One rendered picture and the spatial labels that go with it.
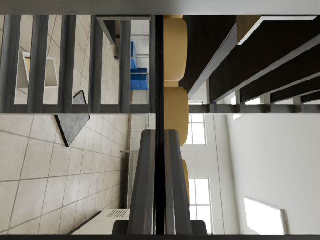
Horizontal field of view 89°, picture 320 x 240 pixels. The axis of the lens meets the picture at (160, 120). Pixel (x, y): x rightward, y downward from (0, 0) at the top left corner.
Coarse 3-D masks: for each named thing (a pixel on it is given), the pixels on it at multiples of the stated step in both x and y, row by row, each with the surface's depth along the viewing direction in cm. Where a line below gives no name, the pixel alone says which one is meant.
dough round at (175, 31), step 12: (168, 24) 12; (180, 24) 12; (168, 36) 12; (180, 36) 12; (168, 48) 12; (180, 48) 12; (168, 60) 12; (180, 60) 12; (168, 72) 13; (180, 72) 13
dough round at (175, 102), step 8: (168, 88) 13; (176, 88) 13; (168, 96) 12; (176, 96) 12; (184, 96) 12; (168, 104) 11; (176, 104) 11; (184, 104) 11; (168, 112) 11; (176, 112) 11; (184, 112) 11; (168, 120) 11; (176, 120) 11; (184, 120) 11; (168, 128) 11; (176, 128) 11; (184, 128) 11; (184, 136) 12
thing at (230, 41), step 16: (192, 16) 29; (208, 16) 20; (224, 16) 15; (192, 32) 29; (208, 32) 20; (224, 32) 15; (192, 48) 29; (208, 48) 20; (224, 48) 16; (192, 64) 29; (208, 64) 20; (192, 80) 29
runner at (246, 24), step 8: (240, 16) 11; (248, 16) 10; (256, 16) 9; (264, 16) 9; (272, 16) 9; (280, 16) 9; (288, 16) 9; (296, 16) 9; (304, 16) 9; (312, 16) 9; (240, 24) 11; (248, 24) 10; (256, 24) 9; (240, 32) 11; (248, 32) 10; (240, 40) 11
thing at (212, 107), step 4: (208, 80) 49; (208, 84) 49; (208, 88) 49; (208, 92) 49; (208, 96) 49; (208, 100) 49; (208, 104) 49; (212, 104) 51; (216, 104) 51; (208, 108) 49; (212, 108) 51; (216, 108) 51; (208, 112) 49; (212, 112) 50; (216, 112) 50
